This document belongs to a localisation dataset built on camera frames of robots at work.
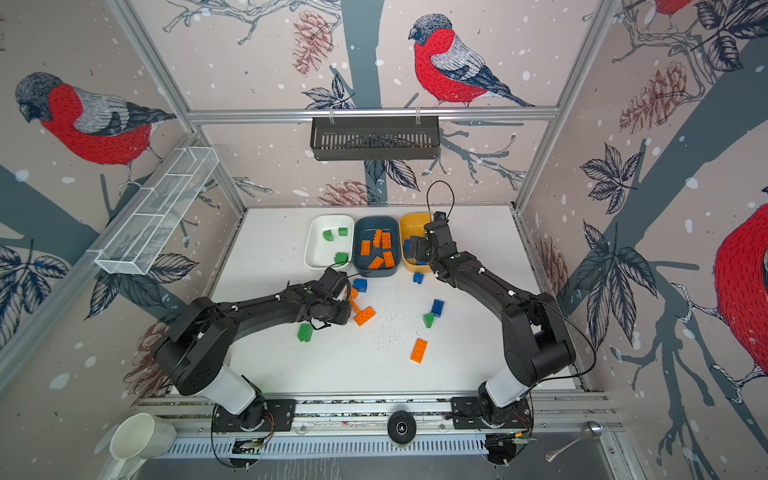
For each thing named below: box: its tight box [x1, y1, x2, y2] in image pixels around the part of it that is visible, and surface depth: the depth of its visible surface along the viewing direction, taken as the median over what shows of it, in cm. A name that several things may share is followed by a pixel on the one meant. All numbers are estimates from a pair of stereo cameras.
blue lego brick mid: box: [431, 299, 445, 318], surface depth 94 cm
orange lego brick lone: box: [410, 338, 429, 364], surface depth 85 cm
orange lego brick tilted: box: [354, 306, 377, 326], surface depth 92 cm
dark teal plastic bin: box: [353, 216, 401, 278], surface depth 109 cm
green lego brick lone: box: [297, 323, 313, 343], surface depth 87 cm
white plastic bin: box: [304, 214, 354, 269], surface depth 112 cm
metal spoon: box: [545, 421, 603, 463], surface depth 71 cm
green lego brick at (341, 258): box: [334, 252, 349, 265], surface depth 106 cm
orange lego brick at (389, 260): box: [383, 251, 395, 269], surface depth 106 cm
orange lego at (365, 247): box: [361, 240, 371, 256], surface depth 109 cm
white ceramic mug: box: [109, 412, 177, 460], surface depth 65 cm
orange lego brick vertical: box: [382, 232, 391, 249], surface depth 109 cm
